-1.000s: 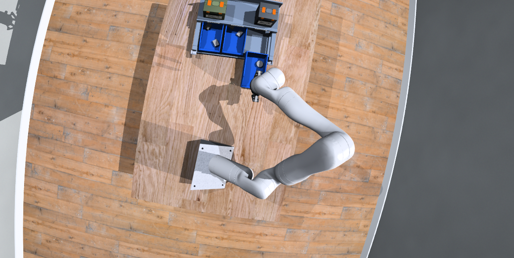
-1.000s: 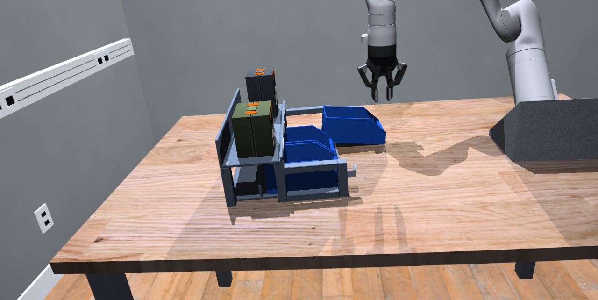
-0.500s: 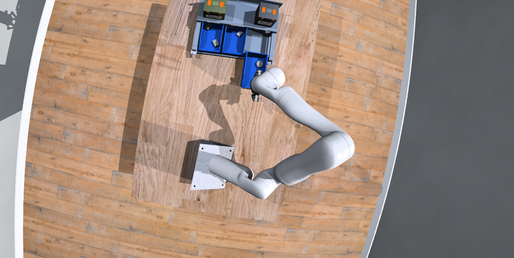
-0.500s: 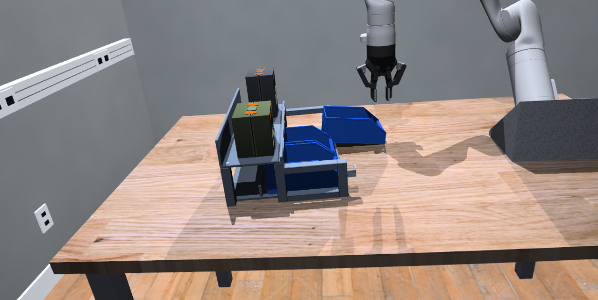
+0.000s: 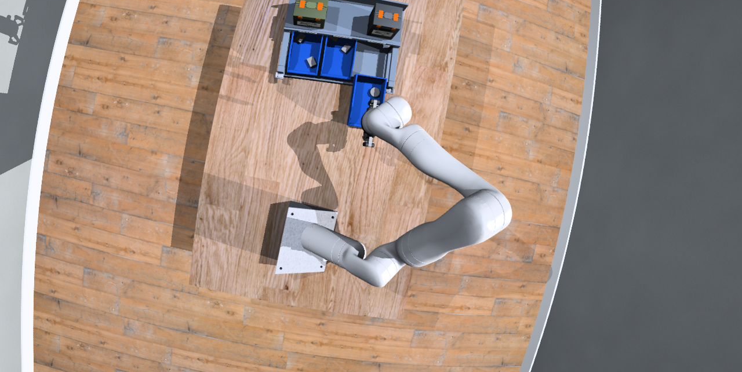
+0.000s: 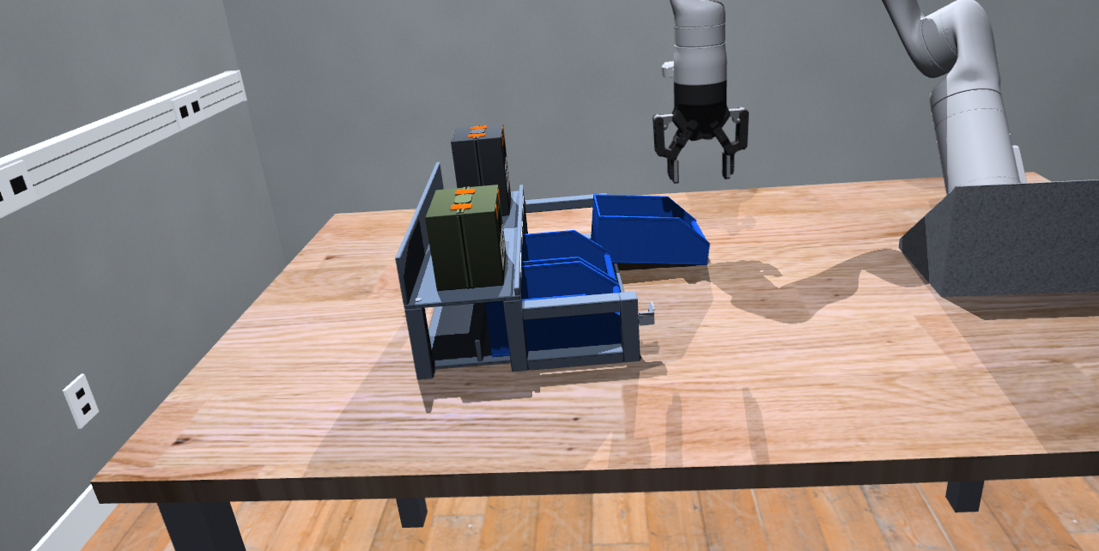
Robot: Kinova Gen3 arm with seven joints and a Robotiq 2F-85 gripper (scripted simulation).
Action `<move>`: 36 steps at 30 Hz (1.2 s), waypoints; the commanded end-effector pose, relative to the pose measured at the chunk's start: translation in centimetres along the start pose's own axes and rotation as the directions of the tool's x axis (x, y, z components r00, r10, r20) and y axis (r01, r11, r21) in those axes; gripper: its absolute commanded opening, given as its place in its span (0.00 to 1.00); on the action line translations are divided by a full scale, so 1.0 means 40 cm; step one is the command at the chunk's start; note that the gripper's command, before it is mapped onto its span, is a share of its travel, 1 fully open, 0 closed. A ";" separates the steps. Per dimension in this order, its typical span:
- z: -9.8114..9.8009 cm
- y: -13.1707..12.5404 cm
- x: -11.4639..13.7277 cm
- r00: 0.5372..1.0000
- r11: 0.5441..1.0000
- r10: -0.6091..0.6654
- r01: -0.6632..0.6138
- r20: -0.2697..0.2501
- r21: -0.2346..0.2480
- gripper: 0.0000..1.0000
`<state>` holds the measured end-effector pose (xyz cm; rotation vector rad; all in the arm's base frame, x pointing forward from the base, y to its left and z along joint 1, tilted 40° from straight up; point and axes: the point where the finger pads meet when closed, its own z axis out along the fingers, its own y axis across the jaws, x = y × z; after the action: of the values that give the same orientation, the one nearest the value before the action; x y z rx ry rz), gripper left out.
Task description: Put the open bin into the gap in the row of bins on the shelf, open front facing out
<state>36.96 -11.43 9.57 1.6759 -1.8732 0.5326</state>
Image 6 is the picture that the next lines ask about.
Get black case with orange grip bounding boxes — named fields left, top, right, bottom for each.
left=451, top=124, right=511, bottom=216

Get olive green case with orange latches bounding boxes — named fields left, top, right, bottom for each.
left=425, top=185, right=507, bottom=291

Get grey metal shelf rack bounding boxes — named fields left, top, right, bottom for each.
left=395, top=162, right=655, bottom=379

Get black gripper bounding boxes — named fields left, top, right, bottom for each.
left=653, top=80, right=750, bottom=184

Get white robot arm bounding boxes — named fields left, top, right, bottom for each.
left=662, top=0, right=1026, bottom=196

